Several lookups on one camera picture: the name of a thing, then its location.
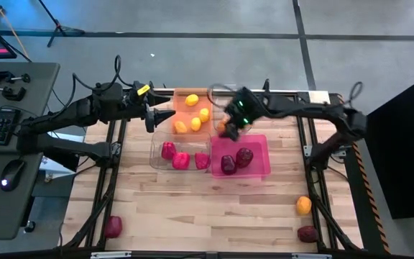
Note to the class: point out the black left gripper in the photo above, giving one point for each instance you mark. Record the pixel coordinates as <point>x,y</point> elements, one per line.
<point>149,111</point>

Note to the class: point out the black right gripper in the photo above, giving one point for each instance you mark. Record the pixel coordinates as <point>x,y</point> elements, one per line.
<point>248,108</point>

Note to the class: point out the dark red produce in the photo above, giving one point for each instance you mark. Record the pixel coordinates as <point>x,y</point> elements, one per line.
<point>307,234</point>
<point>228,164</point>
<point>244,157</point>
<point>113,226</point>

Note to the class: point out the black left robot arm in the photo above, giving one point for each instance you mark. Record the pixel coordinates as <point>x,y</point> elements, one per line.
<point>67,113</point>

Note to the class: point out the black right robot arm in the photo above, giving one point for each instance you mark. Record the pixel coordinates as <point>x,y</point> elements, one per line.
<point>318,108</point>

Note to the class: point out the yellow tag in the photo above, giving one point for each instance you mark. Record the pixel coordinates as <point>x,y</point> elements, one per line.
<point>143,89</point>

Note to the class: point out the clear plastic bin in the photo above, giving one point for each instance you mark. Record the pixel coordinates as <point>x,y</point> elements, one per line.
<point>225,104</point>
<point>185,147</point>

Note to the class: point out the orange translucent plastic bin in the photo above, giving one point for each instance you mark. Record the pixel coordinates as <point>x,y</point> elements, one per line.
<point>192,108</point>

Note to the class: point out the pink translucent plastic bin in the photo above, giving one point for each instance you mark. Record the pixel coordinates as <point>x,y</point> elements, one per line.
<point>253,165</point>

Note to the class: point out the white papers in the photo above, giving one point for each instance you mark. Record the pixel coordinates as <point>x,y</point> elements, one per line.
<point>56,167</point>

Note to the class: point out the black tripod stand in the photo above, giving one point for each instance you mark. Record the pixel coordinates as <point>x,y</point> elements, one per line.
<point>58,28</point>

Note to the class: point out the orange black hazard tape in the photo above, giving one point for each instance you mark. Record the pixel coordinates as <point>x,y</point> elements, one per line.
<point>370,194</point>

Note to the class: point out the black clamp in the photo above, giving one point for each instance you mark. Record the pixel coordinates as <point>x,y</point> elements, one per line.
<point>7,93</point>
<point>7,76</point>

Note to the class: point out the black computer mouse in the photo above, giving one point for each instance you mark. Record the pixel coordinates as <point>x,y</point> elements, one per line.
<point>12,175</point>

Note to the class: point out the black round knob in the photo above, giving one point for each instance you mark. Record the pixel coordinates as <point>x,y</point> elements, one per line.
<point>29,226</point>

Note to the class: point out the dark grey desk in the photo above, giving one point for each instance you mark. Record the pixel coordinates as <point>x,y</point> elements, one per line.
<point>9,201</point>

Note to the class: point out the black floor mat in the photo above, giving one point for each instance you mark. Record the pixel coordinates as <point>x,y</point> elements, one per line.
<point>408,151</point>

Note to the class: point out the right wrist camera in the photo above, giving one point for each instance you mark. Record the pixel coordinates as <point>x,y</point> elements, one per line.
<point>242,112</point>

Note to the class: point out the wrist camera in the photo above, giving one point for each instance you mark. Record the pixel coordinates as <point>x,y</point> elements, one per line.
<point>242,112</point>
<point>137,95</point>

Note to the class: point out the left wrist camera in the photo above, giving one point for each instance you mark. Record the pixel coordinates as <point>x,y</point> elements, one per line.
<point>137,95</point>

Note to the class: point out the black aluminium table frame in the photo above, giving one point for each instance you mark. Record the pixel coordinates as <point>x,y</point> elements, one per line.
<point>111,187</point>

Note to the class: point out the silver metal bracket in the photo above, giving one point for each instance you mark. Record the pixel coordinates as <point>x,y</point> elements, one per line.
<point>110,255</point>
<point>311,256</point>

